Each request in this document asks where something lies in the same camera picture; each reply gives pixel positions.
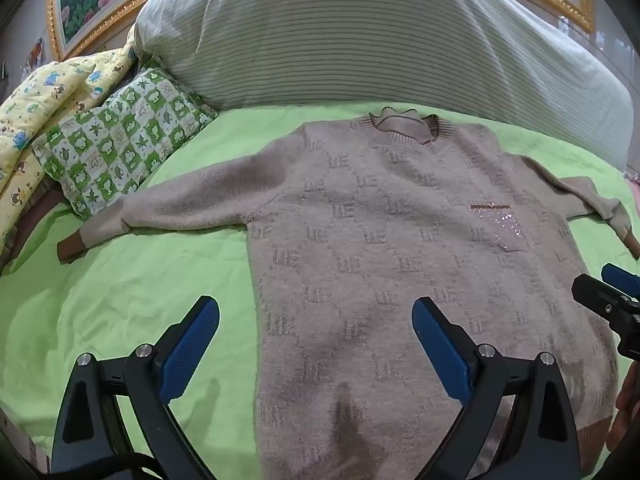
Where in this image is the green checkered leaf pillow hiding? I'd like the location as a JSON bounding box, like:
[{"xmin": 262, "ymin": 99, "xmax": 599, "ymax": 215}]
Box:
[{"xmin": 34, "ymin": 60, "xmax": 217, "ymax": 220}]

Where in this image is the beige knitted sweater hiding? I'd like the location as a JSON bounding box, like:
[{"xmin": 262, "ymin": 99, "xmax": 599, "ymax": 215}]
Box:
[{"xmin": 58, "ymin": 108, "xmax": 639, "ymax": 479}]

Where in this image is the person's right hand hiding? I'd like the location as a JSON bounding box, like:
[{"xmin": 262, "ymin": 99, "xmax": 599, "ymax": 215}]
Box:
[{"xmin": 605, "ymin": 362, "xmax": 639, "ymax": 452}]

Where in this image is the striped white green duvet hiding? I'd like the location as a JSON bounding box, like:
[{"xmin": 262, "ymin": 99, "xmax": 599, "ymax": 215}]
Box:
[{"xmin": 134, "ymin": 0, "xmax": 634, "ymax": 168}]

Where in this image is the yellow cartoon print blanket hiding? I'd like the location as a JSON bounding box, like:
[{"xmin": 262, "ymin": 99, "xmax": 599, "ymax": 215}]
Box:
[{"xmin": 1, "ymin": 29, "xmax": 137, "ymax": 263}]

